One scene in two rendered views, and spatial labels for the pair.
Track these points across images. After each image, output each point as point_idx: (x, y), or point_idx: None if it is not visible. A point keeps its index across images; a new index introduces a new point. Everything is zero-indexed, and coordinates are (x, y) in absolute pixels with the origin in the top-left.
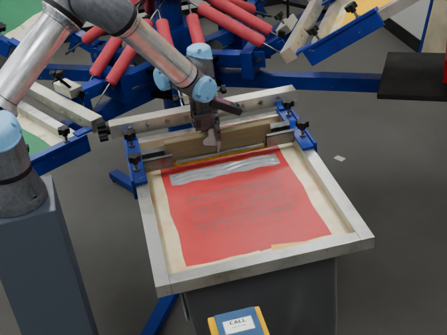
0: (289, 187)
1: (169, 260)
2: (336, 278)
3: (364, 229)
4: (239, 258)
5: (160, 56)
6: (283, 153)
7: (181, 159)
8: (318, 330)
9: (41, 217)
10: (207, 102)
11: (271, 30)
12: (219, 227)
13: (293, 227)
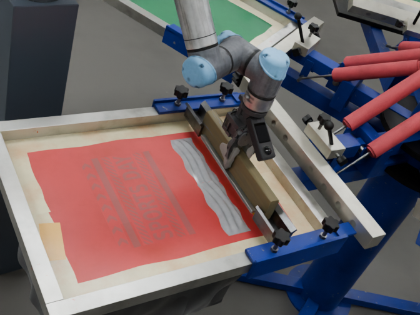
0: (177, 244)
1: (39, 140)
2: None
3: (67, 309)
4: (19, 185)
5: None
6: (251, 239)
7: (206, 139)
8: None
9: (9, 1)
10: (188, 84)
11: None
12: (94, 178)
13: (92, 244)
